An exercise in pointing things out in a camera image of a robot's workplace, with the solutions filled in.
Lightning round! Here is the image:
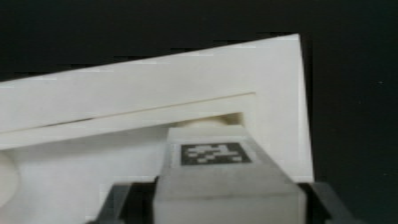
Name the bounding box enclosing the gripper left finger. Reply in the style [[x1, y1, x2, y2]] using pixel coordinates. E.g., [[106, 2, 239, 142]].
[[85, 182, 156, 224]]

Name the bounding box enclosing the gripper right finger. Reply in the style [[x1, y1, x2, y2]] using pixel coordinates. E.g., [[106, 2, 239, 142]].
[[298, 182, 366, 224]]

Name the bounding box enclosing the white table leg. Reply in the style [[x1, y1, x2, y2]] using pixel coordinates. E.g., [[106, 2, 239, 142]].
[[151, 121, 309, 224]]

